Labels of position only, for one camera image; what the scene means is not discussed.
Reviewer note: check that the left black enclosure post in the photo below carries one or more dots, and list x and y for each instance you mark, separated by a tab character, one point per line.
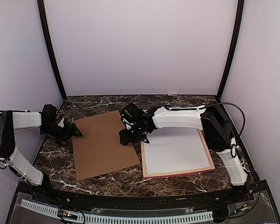
50	50

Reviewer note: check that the pink wooden picture frame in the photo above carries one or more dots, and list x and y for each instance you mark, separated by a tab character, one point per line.
177	173

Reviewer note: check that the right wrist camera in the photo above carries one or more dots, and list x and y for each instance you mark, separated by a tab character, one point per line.
130	115

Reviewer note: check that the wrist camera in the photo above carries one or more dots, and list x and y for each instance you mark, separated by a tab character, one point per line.
50	116
130	115

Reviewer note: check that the small circuit board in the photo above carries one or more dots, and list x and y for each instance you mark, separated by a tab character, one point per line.
242	208
66	214

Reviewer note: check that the black enclosure post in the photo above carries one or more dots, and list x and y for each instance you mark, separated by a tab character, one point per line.
232	49
50	50

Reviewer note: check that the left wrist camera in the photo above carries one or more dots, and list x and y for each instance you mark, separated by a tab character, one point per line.
50	116

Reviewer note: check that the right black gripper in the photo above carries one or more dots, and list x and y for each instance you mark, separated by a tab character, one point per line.
125	138

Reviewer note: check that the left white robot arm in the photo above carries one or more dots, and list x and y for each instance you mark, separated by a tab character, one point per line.
11	157

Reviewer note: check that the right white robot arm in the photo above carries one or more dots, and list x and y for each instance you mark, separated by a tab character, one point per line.
211	119

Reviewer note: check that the right small circuit board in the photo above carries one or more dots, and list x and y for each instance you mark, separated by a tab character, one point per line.
242	208

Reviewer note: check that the black front rail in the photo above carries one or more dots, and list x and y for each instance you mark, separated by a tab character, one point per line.
217	200

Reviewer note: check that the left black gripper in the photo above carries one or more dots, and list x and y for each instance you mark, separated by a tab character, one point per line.
67	134

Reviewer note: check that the brown cardboard backing board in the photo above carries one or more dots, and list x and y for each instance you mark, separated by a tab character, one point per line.
99	151

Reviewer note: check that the left small circuit board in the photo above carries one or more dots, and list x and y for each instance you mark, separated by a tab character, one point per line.
66	214

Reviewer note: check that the right black enclosure post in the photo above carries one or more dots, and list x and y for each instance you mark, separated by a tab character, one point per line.
232	49

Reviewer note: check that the white slotted cable duct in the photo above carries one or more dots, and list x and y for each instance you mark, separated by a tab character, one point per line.
104	216

